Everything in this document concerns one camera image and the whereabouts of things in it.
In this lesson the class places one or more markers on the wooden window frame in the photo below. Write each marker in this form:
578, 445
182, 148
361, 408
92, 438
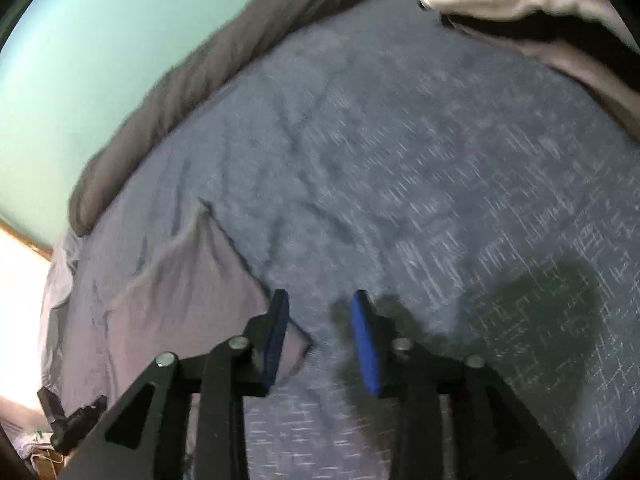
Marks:
25, 240

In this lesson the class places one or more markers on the light grey blanket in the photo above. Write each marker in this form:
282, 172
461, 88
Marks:
55, 310

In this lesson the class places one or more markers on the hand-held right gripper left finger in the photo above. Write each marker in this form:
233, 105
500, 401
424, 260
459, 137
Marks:
277, 340

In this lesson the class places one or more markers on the dark grey rolled duvet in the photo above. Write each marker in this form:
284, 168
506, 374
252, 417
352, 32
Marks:
200, 85

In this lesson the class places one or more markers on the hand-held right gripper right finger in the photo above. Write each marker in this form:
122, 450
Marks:
365, 350

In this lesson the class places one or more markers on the grey shorts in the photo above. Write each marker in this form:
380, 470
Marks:
190, 300

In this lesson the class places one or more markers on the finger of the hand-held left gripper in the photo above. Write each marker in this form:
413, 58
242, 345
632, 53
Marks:
50, 407
80, 422

